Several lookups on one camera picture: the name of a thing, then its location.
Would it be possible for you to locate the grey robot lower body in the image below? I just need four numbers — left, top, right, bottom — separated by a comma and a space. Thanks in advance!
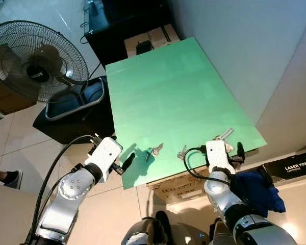
121, 210, 235, 245

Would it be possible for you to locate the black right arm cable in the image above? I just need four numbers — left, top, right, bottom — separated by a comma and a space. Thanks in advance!
183, 147, 231, 188

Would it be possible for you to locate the plain brown cardboard box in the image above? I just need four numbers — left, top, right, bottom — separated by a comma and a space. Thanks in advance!
0, 82, 37, 115

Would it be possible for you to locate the bronze key with ring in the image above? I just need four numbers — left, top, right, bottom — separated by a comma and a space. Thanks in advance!
176, 145, 188, 161

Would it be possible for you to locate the black wire-cage floor fan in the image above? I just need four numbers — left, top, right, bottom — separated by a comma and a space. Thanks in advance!
0, 20, 107, 120

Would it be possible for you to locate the person's foot in black shoe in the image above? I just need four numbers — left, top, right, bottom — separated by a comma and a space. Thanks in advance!
0, 168, 23, 189

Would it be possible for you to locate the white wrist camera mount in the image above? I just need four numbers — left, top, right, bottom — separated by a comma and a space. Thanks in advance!
206, 140, 229, 170
87, 136, 123, 182

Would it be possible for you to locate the green board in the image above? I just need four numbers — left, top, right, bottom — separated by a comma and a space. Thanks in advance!
106, 37, 267, 190

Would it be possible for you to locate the printed cardboard box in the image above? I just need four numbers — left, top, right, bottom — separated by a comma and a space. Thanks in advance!
145, 171, 211, 205

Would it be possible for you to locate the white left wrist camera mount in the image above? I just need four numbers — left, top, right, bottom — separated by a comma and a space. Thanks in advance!
87, 136, 123, 182

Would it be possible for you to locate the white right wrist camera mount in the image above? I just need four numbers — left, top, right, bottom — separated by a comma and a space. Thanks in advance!
206, 140, 229, 170

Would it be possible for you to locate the green-capped key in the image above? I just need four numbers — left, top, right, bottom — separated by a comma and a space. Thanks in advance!
145, 146, 158, 162

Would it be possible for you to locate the dark blue cloth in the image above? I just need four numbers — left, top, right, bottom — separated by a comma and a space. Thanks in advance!
229, 170, 286, 217

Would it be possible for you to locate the black laser toner box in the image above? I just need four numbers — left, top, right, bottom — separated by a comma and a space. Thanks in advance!
262, 150, 306, 182

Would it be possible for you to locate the cardboard box with black stripes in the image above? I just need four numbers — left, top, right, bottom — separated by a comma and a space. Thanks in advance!
124, 24, 182, 58

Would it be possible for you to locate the black glass-top cabinet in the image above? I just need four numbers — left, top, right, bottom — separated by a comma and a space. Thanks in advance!
83, 0, 182, 66

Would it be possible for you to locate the small black device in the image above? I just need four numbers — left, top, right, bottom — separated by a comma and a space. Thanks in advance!
136, 41, 154, 55

